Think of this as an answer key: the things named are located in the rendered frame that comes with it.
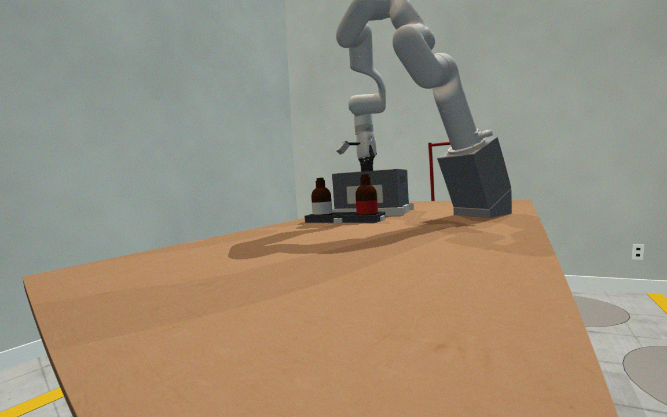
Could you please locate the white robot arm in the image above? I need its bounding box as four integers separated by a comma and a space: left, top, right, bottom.
336, 0, 493, 155

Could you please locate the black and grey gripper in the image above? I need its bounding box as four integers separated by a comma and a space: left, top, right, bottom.
356, 131, 377, 171

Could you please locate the brown bottle with white label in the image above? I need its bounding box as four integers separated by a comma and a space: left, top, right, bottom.
311, 178, 332, 215

